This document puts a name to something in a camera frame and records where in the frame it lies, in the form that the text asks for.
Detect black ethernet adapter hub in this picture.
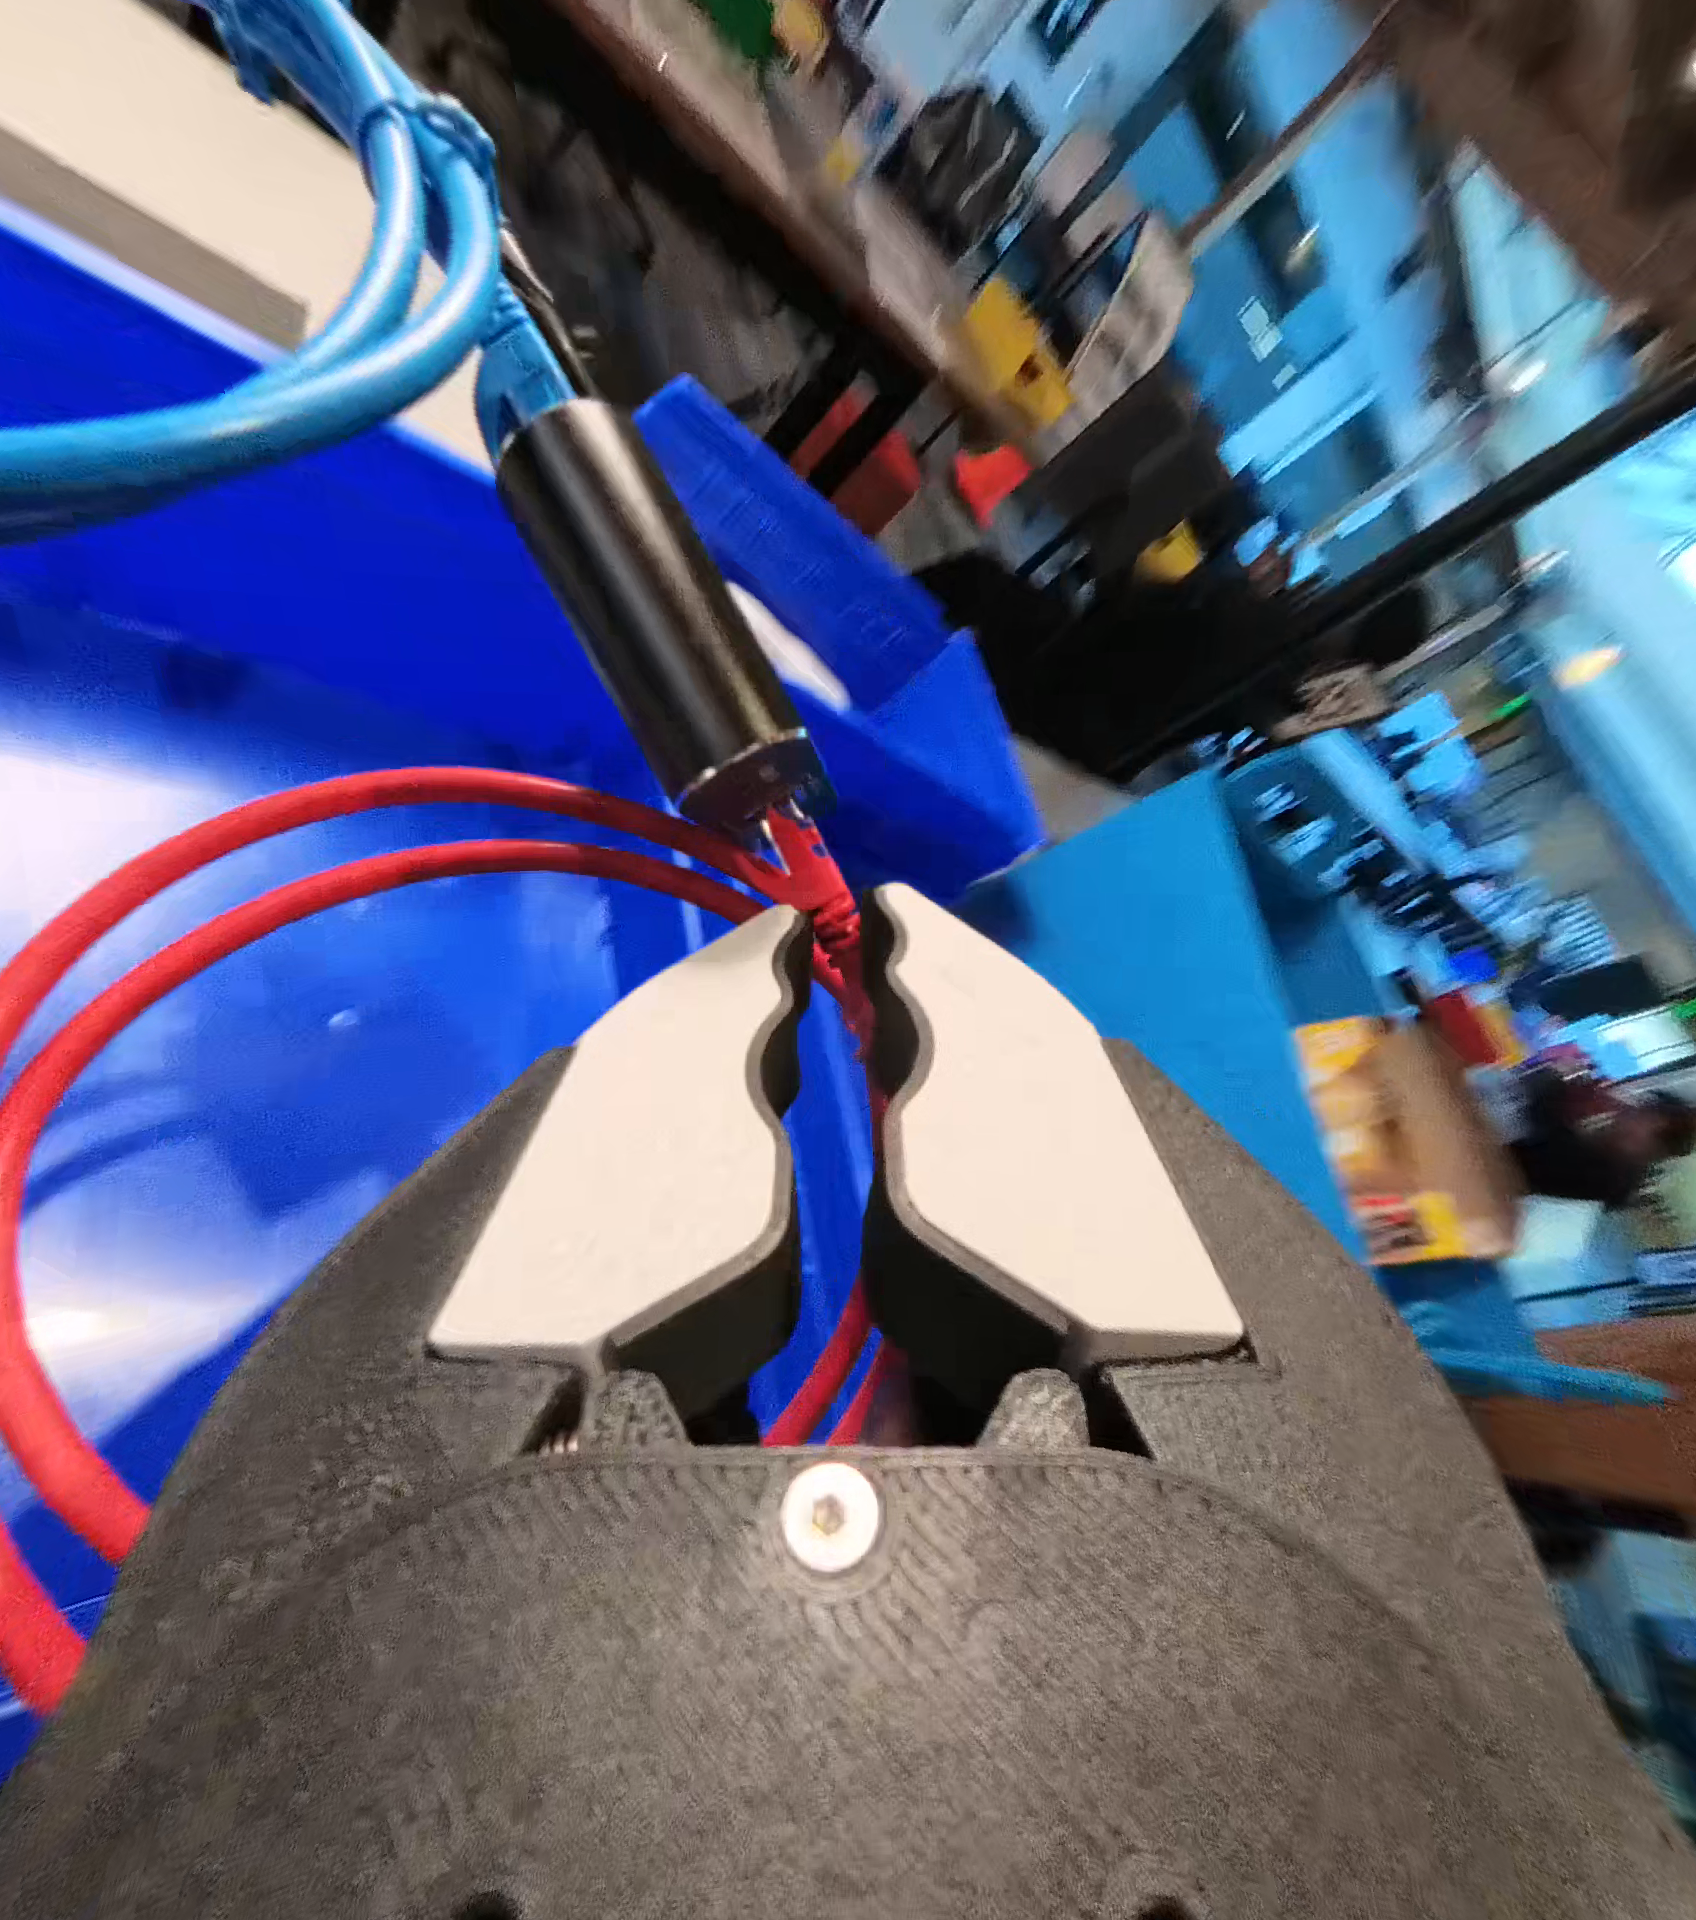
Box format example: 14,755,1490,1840
487,400,830,836

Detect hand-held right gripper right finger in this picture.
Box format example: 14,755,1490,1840
863,887,1249,1369

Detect blue plastic bins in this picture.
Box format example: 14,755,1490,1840
954,767,1359,1203

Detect blue ethernet cable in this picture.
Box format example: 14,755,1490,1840
0,0,596,558

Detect black metal pole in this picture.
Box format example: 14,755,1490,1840
1207,300,1696,722

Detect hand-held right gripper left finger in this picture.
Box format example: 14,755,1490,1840
427,894,806,1375

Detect yellow box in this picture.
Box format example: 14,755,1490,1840
954,277,1075,423

